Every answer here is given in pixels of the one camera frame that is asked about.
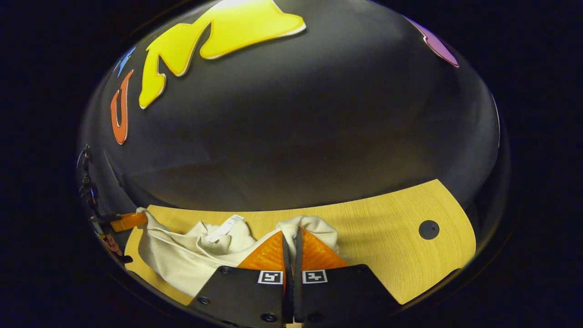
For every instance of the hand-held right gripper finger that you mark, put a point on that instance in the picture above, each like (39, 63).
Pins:
(297, 300)
(288, 300)

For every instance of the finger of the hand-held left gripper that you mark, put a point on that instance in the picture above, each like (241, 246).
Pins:
(130, 222)

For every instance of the cream white sweatshirt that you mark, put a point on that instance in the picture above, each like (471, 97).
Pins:
(182, 259)

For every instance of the black backdrop cloth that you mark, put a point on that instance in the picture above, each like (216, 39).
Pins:
(319, 114)

